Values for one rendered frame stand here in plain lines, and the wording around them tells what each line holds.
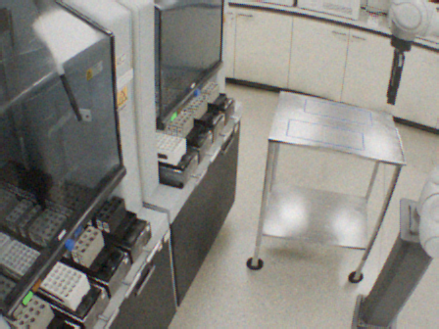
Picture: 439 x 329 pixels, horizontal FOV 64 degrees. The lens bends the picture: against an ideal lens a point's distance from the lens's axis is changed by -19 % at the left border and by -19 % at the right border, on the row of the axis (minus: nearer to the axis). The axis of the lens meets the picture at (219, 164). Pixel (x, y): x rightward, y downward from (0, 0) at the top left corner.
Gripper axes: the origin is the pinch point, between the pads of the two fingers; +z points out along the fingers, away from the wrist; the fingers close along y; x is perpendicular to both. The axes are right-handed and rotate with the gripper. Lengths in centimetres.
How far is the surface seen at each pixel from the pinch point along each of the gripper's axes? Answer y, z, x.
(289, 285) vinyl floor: 10, 120, 21
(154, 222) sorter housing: -37, 47, 68
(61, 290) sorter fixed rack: -84, 34, 74
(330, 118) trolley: 42, 38, 21
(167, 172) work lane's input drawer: -17, 42, 72
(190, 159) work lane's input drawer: -9, 39, 66
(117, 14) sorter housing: -38, -24, 76
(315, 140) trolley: 20.2, 38.1, 25.2
